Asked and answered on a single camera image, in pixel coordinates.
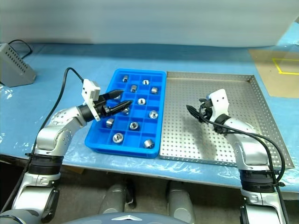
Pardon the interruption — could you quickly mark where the blue compartment tray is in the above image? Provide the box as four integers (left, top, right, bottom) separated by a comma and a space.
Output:
84, 68, 167, 159

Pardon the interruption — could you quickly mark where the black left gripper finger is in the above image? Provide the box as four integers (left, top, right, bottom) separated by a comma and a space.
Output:
108, 100, 133, 113
102, 89, 125, 101

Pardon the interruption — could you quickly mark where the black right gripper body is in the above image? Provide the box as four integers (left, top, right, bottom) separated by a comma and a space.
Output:
198, 98, 214, 124

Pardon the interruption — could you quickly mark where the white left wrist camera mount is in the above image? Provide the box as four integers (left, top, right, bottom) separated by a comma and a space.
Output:
81, 78, 102, 121

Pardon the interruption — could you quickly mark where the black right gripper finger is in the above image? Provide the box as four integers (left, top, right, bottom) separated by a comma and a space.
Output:
186, 107, 200, 119
185, 105, 201, 116

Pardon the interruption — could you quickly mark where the grey vented metal box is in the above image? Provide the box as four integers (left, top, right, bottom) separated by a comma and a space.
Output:
0, 43, 37, 88

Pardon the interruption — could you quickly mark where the perforated steel tray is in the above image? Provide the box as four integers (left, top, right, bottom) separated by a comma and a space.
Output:
158, 71, 295, 169

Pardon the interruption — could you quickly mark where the black cable of grey box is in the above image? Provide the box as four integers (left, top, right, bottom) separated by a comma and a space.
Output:
7, 39, 33, 60

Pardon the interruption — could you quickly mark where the grey rounded robot leg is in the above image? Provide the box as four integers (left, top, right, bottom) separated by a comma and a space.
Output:
100, 183, 136, 214
167, 181, 196, 224

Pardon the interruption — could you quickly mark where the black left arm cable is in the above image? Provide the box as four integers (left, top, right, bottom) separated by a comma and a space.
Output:
0, 67, 85, 210

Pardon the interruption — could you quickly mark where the grey robot torso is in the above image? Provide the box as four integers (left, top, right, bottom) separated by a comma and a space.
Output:
77, 211, 180, 224

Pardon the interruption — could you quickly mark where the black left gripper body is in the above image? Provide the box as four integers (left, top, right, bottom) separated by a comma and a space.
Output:
93, 94, 110, 118

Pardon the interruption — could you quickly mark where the brown cardboard sheet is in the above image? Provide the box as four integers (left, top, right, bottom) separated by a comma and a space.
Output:
248, 48, 299, 98

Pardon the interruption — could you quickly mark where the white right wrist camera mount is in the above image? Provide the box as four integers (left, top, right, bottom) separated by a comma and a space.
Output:
208, 89, 231, 123

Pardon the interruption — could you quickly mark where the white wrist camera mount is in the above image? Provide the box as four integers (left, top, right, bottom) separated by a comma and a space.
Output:
208, 89, 231, 123
81, 78, 102, 121

